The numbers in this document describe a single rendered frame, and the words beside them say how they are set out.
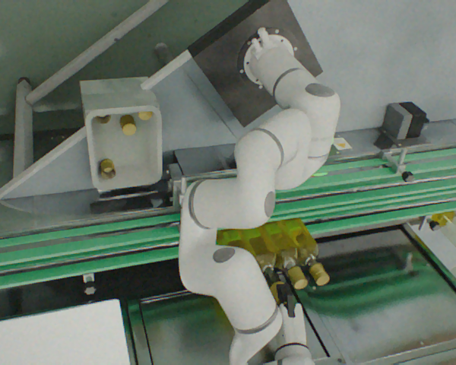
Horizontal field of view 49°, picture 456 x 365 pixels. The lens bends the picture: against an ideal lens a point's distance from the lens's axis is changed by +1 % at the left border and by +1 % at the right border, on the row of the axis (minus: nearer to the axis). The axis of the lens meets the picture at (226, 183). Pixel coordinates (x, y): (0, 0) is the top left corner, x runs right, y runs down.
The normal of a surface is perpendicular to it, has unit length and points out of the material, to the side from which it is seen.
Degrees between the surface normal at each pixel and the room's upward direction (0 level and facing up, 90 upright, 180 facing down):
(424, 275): 90
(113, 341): 90
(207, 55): 1
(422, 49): 0
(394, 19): 0
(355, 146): 90
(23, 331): 90
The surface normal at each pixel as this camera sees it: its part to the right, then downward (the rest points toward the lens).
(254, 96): 0.29, 0.59
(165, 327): 0.07, -0.80
